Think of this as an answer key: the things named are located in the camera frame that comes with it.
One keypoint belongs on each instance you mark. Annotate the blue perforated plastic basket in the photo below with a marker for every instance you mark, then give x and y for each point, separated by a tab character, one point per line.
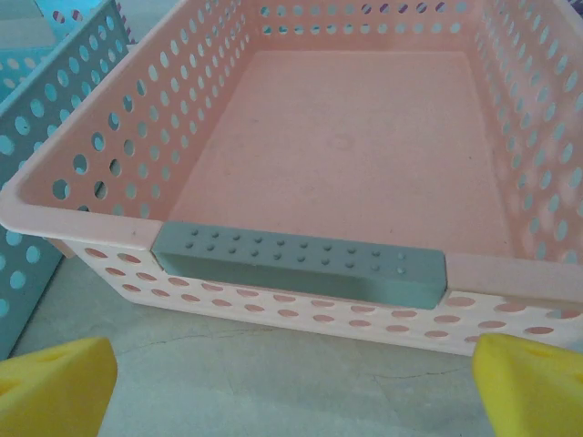
27	104

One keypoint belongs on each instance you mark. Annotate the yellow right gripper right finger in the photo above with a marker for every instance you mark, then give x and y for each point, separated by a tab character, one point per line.
533	391

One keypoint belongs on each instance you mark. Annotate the pink perforated plastic basket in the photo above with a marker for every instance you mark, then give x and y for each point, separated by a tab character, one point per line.
341	159

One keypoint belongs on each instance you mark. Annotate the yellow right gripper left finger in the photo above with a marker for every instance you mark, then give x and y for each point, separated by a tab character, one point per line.
50	391

